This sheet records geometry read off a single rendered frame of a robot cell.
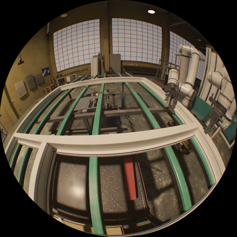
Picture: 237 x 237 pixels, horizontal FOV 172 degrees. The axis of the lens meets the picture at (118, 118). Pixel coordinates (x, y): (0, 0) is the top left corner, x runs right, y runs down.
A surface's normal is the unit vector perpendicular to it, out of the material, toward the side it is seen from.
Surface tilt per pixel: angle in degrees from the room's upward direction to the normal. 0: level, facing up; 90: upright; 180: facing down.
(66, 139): 0
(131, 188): 0
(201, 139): 90
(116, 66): 90
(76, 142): 0
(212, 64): 90
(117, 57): 90
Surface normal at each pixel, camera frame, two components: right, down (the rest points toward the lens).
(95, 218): -0.01, -0.76
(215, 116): -1.00, 0.07
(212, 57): -0.95, 0.21
